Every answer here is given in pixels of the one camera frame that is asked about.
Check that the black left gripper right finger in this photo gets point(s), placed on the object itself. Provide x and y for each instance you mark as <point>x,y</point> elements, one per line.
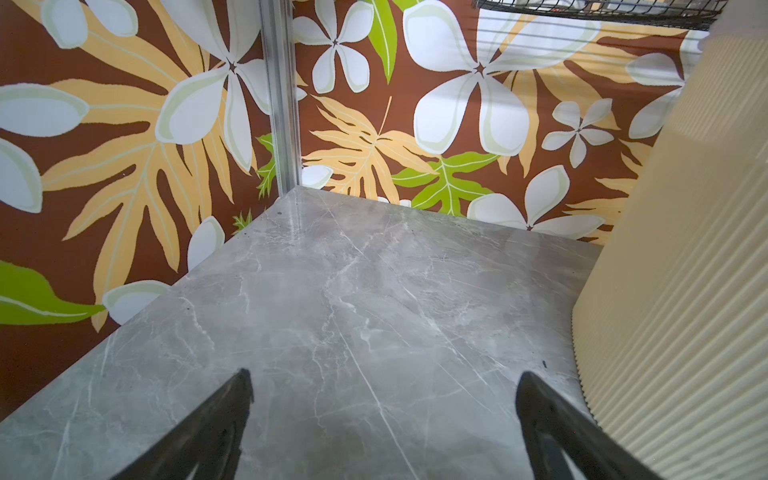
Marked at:
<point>556,435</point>

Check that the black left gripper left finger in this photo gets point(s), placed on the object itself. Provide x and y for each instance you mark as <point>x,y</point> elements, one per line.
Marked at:
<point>207,443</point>

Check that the beige plastic waste bin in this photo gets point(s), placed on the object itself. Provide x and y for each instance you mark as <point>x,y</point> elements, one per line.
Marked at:
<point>670,330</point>

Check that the aluminium frame post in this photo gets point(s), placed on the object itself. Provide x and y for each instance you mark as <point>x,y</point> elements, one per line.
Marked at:
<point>279,54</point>

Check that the black wire wall basket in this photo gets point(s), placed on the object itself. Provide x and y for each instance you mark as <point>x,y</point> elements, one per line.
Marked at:
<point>683,14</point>

